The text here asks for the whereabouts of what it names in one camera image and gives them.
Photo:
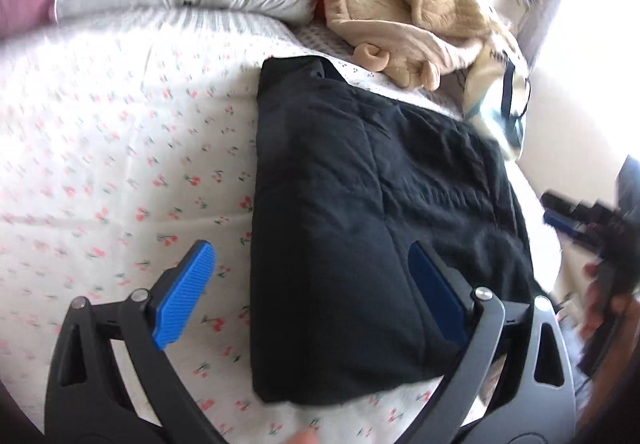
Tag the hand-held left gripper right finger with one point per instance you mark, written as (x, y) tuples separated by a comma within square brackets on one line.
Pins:
[(436, 291)]

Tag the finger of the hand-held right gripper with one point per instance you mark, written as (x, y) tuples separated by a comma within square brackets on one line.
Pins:
[(562, 226), (562, 204)]

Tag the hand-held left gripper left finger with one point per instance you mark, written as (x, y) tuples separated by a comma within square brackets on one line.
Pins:
[(184, 291)]

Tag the dark navy garment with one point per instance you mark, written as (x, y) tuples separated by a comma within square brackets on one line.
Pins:
[(350, 224)]

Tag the person's right hand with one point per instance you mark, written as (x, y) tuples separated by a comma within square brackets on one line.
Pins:
[(597, 304)]

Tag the person's left hand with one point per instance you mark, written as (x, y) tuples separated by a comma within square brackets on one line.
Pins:
[(305, 439)]

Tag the beige blue striped bag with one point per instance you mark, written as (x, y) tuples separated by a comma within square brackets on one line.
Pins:
[(495, 99)]

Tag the cherry print bed sheet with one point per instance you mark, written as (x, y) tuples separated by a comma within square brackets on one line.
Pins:
[(125, 149)]

